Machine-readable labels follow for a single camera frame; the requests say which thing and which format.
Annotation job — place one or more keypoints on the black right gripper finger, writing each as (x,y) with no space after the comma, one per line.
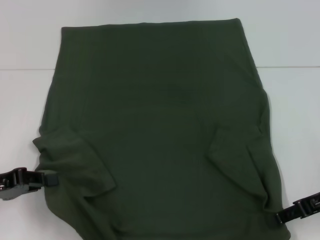
(307,198)
(295,212)

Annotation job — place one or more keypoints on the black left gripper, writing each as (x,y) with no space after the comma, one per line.
(15,191)

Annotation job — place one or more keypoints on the dark green shirt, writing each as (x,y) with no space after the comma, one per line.
(155,125)

